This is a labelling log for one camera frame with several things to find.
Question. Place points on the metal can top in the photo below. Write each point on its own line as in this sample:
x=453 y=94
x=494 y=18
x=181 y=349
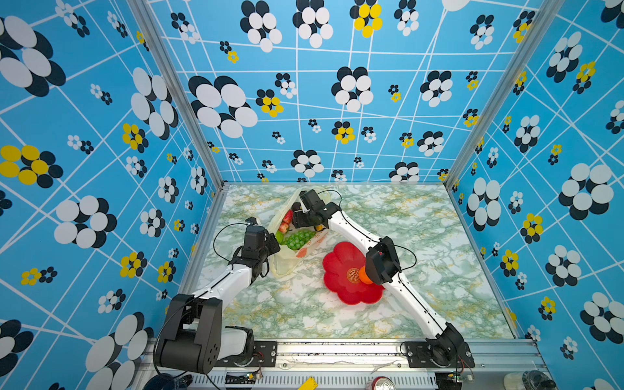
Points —
x=380 y=383

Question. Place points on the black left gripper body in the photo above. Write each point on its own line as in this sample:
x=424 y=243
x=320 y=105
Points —
x=270 y=247

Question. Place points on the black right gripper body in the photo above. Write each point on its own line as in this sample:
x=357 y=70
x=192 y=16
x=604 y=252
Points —
x=305 y=219

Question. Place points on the aluminium corner post right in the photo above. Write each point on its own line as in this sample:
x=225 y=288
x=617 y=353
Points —
x=544 y=18

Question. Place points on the orange tangerine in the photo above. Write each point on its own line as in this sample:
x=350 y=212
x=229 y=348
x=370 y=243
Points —
x=363 y=276

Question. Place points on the translucent printed plastic bag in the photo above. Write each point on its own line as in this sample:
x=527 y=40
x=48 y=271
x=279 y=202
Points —
x=286 y=260

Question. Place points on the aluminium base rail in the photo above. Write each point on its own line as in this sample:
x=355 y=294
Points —
x=350 y=364

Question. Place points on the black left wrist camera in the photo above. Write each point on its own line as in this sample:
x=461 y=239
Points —
x=251 y=226

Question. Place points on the red fruit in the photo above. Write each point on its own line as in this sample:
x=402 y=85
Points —
x=288 y=217

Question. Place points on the aluminium corner post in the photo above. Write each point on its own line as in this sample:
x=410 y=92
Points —
x=544 y=18
x=147 y=24

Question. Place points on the yellow tag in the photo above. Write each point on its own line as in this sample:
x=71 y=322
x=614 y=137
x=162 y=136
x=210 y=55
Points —
x=309 y=384

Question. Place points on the green grape bunch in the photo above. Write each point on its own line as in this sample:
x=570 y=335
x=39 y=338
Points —
x=299 y=239

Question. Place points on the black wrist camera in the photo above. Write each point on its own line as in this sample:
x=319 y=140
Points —
x=251 y=226
x=311 y=201

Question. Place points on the aluminium corner post left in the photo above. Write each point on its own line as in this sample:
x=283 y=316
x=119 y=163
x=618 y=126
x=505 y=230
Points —
x=147 y=24

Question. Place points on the red flower-shaped plate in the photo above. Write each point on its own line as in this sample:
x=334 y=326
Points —
x=341 y=268

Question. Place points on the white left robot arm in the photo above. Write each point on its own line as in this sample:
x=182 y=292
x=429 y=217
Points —
x=193 y=337

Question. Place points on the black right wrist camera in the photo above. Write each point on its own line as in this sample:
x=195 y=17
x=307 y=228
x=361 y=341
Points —
x=311 y=201

